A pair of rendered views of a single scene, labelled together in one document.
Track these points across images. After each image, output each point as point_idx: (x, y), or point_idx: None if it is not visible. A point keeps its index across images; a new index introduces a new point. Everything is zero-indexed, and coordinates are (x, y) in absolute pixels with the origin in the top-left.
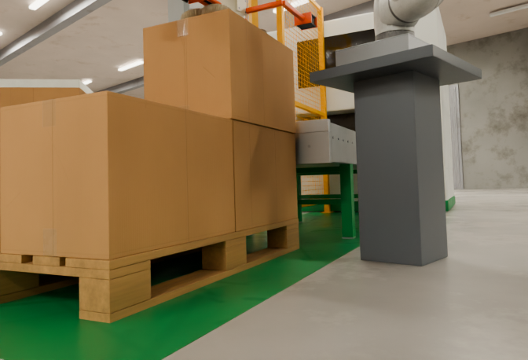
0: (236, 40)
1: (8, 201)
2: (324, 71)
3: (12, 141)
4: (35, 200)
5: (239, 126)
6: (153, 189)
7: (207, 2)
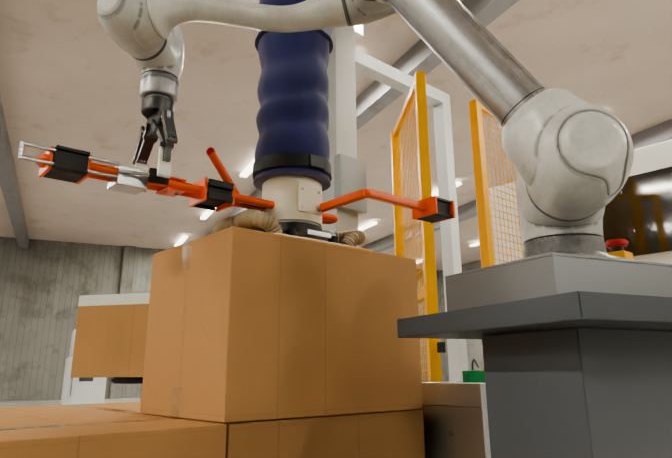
0: (251, 276)
1: None
2: (414, 321)
3: None
4: None
5: (247, 434)
6: None
7: (249, 205)
